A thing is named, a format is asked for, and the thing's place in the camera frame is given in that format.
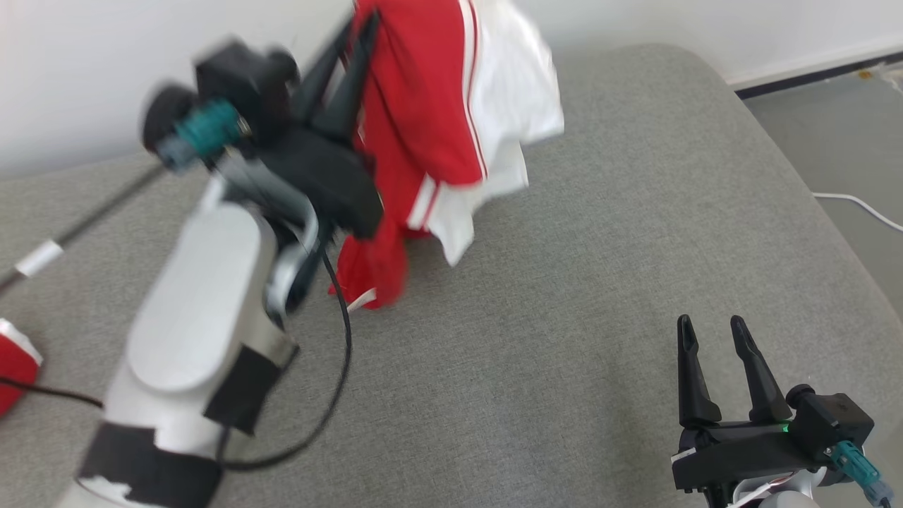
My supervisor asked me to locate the red white sports jersey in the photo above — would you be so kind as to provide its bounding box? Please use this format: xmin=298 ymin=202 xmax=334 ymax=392
xmin=328 ymin=0 xmax=565 ymax=311

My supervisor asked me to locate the dark skirting board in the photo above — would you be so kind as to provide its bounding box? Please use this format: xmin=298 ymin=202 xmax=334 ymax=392
xmin=734 ymin=53 xmax=903 ymax=99

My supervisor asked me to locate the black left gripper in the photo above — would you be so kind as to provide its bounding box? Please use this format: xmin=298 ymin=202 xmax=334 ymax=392
xmin=257 ymin=8 xmax=385 ymax=241

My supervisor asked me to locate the white floor cable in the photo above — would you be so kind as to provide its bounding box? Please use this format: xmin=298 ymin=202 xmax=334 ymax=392
xmin=811 ymin=192 xmax=903 ymax=232

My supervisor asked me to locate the grey fabric sofa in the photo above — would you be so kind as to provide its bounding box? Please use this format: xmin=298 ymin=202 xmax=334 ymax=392
xmin=0 ymin=44 xmax=903 ymax=508

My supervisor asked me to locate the red shorts white band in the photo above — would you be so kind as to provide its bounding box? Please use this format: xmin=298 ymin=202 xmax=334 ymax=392
xmin=0 ymin=317 xmax=43 ymax=418

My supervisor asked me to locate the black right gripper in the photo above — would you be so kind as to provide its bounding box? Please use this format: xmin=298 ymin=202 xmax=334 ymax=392
xmin=670 ymin=315 xmax=832 ymax=496

